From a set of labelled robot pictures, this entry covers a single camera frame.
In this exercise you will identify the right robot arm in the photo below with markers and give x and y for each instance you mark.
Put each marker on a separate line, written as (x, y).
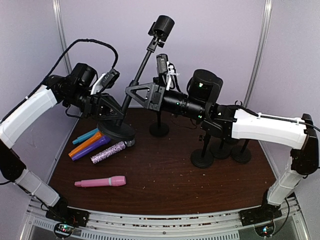
(237, 122)

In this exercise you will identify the purple microphone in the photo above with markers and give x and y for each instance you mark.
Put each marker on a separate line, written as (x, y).
(102, 141)

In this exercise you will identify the blue microphone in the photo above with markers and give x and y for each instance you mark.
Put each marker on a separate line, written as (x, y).
(85, 137)

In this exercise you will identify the black mic stand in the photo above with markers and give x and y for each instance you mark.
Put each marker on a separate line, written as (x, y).
(159, 128)

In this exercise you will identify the orange microphone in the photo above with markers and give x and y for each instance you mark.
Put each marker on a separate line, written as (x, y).
(86, 143)

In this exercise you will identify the mic stand front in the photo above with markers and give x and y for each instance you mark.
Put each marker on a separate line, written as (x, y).
(241, 154)

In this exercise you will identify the glitter silver microphone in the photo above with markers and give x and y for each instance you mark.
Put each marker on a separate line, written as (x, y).
(112, 150)

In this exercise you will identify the aluminium post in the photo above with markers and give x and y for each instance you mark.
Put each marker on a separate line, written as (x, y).
(264, 31)
(66, 52)

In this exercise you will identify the front aluminium rail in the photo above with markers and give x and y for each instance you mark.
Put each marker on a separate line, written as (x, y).
(223, 225)

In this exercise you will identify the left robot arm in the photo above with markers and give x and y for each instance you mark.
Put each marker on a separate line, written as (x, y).
(11, 128)

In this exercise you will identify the glitter mic stand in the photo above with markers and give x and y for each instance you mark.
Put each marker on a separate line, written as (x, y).
(160, 30)

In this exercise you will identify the left aluminium post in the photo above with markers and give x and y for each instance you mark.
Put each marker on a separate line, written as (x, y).
(66, 52)

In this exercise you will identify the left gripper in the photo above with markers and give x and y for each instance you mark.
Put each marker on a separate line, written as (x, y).
(98, 105)

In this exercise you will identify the pink mic stand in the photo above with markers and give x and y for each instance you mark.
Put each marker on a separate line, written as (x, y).
(202, 158)

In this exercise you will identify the right aluminium post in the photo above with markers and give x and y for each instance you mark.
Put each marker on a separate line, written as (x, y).
(264, 31)

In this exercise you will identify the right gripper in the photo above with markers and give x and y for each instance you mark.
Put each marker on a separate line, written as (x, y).
(155, 98)

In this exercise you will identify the pink microphone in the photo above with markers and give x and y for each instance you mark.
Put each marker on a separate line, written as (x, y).
(114, 181)

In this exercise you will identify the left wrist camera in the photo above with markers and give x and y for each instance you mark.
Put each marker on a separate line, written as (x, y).
(105, 81)

